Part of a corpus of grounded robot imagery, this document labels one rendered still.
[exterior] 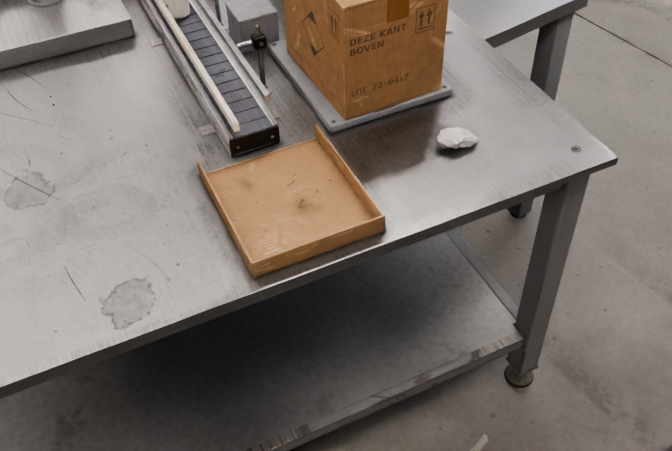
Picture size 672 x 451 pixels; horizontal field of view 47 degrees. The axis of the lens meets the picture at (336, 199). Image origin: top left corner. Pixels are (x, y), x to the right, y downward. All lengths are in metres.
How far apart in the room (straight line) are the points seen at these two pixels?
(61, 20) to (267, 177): 0.76
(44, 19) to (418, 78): 0.94
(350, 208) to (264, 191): 0.17
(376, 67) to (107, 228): 0.62
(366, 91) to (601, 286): 1.19
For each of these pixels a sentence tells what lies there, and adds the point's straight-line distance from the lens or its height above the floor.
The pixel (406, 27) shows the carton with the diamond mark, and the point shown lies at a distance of 1.60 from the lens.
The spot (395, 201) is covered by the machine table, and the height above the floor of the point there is 0.83.
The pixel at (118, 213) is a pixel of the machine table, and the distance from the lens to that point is 1.54.
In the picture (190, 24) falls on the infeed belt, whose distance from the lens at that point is 1.96.
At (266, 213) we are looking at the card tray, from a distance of 1.48.
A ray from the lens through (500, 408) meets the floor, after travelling 2.22.
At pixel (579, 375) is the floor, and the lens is 2.32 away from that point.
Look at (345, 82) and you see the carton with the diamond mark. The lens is 1.59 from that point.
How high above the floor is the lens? 1.87
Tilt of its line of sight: 44 degrees down
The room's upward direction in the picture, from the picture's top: 2 degrees counter-clockwise
